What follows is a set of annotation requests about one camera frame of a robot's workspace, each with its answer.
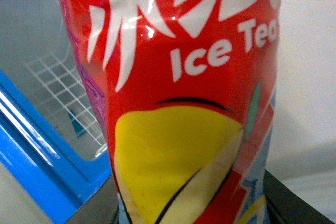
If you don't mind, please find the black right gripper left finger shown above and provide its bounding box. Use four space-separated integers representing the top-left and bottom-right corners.
65 176 119 224

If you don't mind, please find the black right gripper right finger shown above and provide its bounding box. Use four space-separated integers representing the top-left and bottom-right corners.
264 171 333 224

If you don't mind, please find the red ice tea bottle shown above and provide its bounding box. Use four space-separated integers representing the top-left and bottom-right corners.
60 0 281 223

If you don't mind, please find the white chest freezer blue rim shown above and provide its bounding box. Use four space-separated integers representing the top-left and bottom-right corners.
0 0 336 224

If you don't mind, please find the white wire freezer basket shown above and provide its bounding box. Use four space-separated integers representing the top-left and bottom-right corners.
26 53 107 161

